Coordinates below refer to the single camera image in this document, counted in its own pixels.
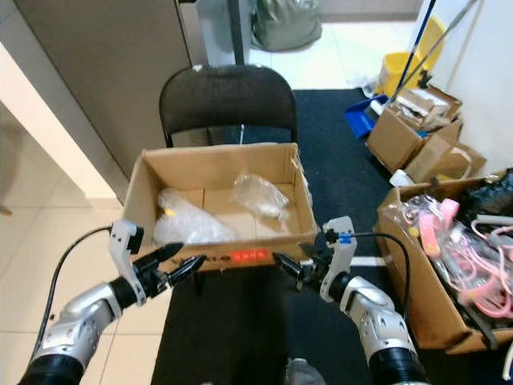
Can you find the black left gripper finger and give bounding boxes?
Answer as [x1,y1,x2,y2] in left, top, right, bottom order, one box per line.
[143,242,184,271]
[165,255,207,289]

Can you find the large crumpled clear plastic bag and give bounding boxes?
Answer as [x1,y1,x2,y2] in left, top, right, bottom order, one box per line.
[154,188,238,245]

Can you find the small crumpled clear plastic wrap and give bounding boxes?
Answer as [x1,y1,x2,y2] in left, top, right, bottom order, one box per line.
[231,171,293,230]

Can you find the black floor mat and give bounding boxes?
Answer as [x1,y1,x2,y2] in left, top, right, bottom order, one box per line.
[151,88,513,385]

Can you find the grey robot foot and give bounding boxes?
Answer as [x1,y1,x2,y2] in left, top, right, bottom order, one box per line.
[285,359,329,385]

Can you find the open cardboard box red label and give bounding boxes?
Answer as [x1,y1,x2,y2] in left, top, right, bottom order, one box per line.
[122,142,321,273]

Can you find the cardboard box of pink items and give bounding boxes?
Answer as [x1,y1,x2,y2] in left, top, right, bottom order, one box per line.
[375,172,513,356]

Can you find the cardboard box with papers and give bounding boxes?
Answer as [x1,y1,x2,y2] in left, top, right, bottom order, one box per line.
[366,83,464,174]

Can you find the blue dustpan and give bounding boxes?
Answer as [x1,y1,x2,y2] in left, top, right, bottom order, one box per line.
[343,92,390,142]

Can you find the black folding chair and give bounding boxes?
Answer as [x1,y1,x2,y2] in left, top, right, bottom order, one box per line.
[159,64,299,150]

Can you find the tilted brown cardboard box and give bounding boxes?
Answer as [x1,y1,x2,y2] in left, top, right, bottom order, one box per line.
[405,120,488,184]

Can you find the pink tangled hangers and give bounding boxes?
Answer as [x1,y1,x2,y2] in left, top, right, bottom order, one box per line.
[449,223,513,319]

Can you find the black plastic bag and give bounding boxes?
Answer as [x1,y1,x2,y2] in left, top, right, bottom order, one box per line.
[467,168,513,219]

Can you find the yellow mop bucket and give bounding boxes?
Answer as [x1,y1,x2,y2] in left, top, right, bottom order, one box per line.
[377,16,447,98]

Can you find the grey-green bag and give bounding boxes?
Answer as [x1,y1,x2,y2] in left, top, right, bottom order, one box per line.
[250,0,324,54]

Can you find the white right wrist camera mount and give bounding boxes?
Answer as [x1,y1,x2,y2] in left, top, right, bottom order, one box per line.
[320,216,356,302]

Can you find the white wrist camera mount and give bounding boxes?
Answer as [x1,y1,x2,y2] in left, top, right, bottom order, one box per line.
[110,219,147,307]
[320,216,356,302]

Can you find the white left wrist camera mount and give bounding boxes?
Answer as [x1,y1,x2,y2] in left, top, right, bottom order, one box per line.
[110,219,147,307]

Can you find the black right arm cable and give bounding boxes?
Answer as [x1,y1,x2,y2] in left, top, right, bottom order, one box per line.
[349,231,412,322]

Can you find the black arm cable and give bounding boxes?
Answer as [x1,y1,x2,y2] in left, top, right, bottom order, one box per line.
[40,225,115,354]
[349,231,412,322]

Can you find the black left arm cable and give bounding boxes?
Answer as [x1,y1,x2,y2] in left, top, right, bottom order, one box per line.
[40,225,115,354]

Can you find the pink plastic handle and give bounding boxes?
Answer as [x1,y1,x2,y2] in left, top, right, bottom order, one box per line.
[417,199,462,257]

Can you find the dark metal post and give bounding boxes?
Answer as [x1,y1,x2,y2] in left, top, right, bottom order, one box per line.
[228,0,250,66]

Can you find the blue mop handle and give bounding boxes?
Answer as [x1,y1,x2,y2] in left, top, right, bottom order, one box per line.
[393,0,438,102]

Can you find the grey broom handle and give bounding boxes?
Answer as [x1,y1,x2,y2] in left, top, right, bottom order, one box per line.
[409,0,481,89]

